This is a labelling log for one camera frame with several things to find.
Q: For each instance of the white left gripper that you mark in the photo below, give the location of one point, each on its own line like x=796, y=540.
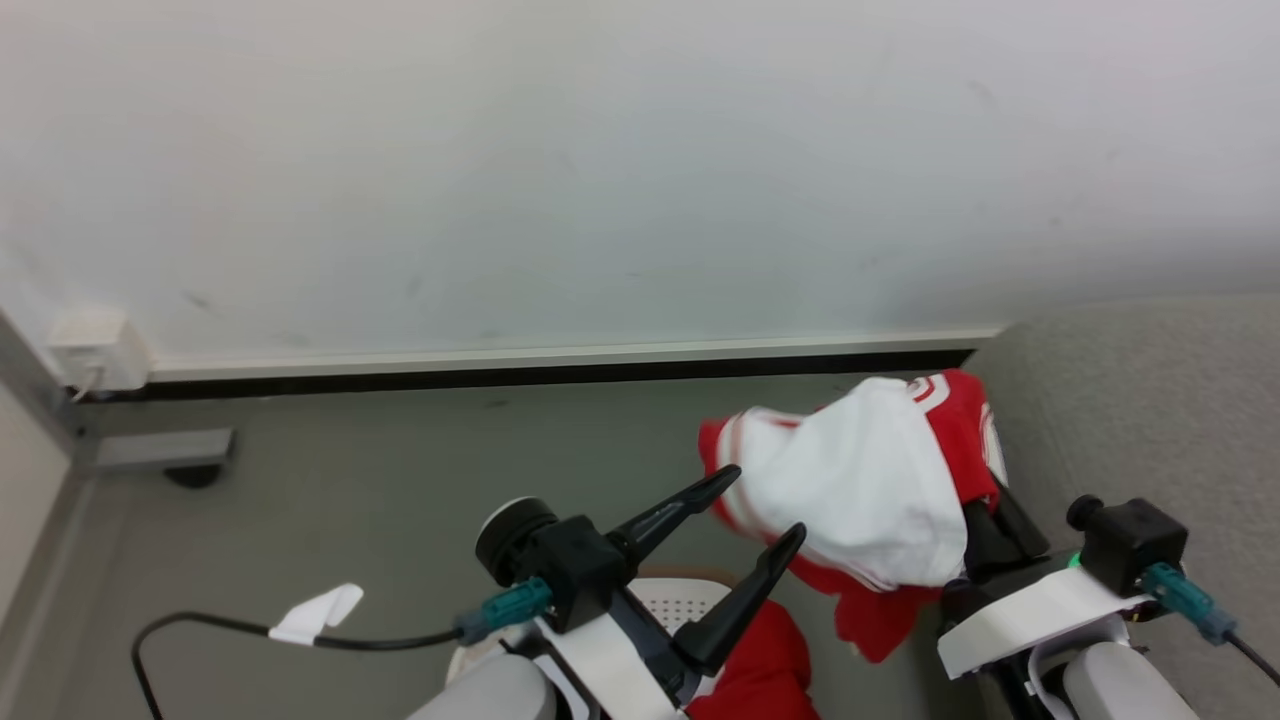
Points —
x=610, y=665

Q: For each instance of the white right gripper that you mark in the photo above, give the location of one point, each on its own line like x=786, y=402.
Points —
x=1030, y=612

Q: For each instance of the red and white garment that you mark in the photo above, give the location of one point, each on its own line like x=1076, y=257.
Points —
x=870, y=480

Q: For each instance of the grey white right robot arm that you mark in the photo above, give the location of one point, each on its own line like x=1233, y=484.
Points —
x=1115, y=685

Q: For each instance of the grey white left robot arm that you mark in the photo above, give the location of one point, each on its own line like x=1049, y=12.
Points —
x=500, y=695

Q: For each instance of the cream perforated laundry basket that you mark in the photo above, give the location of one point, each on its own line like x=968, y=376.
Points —
x=680, y=598

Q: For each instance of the grey fabric sofa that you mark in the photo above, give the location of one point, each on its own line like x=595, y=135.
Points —
x=1140, y=410

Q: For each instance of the white and black baseboard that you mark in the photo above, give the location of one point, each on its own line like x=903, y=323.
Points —
x=560, y=362

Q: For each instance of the black caster wheel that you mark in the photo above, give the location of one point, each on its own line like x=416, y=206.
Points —
x=194, y=476

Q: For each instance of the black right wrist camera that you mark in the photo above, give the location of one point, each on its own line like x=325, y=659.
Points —
x=1135, y=545

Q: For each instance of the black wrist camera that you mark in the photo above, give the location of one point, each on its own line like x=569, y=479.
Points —
x=1135, y=545
x=560, y=560

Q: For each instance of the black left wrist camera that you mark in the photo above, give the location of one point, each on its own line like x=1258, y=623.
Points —
x=560, y=560

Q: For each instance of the grey metal frame foot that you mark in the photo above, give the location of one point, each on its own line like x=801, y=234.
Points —
x=165, y=448

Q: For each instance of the white wall socket box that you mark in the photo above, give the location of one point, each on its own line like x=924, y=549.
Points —
x=95, y=350

